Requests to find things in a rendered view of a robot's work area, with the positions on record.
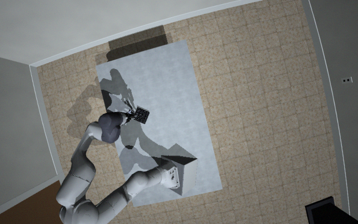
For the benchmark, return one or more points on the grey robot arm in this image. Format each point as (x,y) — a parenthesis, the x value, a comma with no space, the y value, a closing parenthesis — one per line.
(75,208)

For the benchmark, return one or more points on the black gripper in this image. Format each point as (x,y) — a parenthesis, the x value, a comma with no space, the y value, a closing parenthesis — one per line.
(130,115)

